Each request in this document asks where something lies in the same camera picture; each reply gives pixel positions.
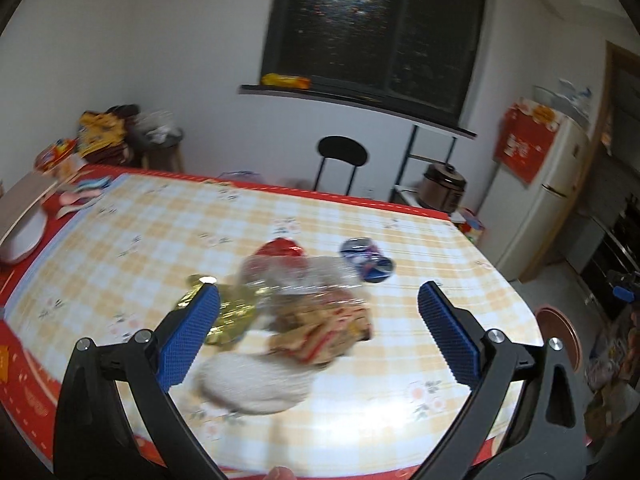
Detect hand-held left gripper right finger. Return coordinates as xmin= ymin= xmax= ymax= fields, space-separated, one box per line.
xmin=417 ymin=281 xmax=588 ymax=480

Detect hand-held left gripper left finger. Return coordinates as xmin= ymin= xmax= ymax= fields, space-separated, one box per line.
xmin=52 ymin=282 xmax=223 ymax=480

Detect gold foil wrapper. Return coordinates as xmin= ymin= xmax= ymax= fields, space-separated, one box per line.
xmin=175 ymin=274 xmax=261 ymax=351

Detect brown trash bin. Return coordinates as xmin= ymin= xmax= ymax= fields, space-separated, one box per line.
xmin=534 ymin=306 xmax=583 ymax=386

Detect white foam net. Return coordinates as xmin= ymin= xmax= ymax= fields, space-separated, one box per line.
xmin=192 ymin=350 xmax=313 ymax=417

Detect crushed blue can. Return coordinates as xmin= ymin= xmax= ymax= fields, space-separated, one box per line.
xmin=340 ymin=237 xmax=396 ymax=283

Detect red wrapper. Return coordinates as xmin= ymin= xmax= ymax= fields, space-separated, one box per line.
xmin=255 ymin=239 xmax=307 ymax=261

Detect brown snack packets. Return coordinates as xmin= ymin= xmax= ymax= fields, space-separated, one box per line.
xmin=270 ymin=287 xmax=375 ymax=367

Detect cream fridge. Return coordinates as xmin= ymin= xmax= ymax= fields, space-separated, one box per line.
xmin=492 ymin=95 xmax=591 ymax=281

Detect yellow checked tablecloth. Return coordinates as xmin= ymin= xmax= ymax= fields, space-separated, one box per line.
xmin=2 ymin=172 xmax=543 ymax=461

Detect colourful shopping bag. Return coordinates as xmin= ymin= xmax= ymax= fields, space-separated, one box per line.
xmin=457 ymin=207 xmax=486 ymax=246

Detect brown pressure cooker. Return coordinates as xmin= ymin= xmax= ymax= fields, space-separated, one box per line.
xmin=417 ymin=162 xmax=468 ymax=216

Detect red printed cloth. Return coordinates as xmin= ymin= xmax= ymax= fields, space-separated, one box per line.
xmin=494 ymin=101 xmax=561 ymax=187

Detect wooden stool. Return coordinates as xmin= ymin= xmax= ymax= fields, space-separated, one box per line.
xmin=142 ymin=145 xmax=186 ymax=173

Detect black metal rack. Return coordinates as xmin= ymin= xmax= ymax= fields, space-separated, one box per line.
xmin=390 ymin=124 xmax=458 ymax=206

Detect clear plastic bags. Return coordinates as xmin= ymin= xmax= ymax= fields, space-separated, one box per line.
xmin=532 ymin=80 xmax=596 ymax=116

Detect white bowl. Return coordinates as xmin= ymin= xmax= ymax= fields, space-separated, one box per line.
xmin=0 ymin=205 xmax=48 ymax=266

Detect black bucket with plastic bags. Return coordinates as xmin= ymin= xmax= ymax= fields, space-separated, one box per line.
xmin=132 ymin=110 xmax=183 ymax=148

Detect black round-back chair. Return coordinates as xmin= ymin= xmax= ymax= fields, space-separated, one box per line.
xmin=314 ymin=136 xmax=368 ymax=196

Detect yellow snack bags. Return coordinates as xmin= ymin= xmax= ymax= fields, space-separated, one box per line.
xmin=77 ymin=111 xmax=126 ymax=156

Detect orange snack packet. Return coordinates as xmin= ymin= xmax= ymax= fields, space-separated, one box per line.
xmin=35 ymin=140 xmax=78 ymax=171

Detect black windowsill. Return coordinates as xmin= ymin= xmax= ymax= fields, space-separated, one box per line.
xmin=239 ymin=84 xmax=478 ymax=139

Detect yellow snack packet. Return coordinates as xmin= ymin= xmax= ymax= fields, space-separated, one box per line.
xmin=261 ymin=73 xmax=312 ymax=91

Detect dark sliding window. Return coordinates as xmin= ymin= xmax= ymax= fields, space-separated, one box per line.
xmin=260 ymin=0 xmax=490 ymax=123

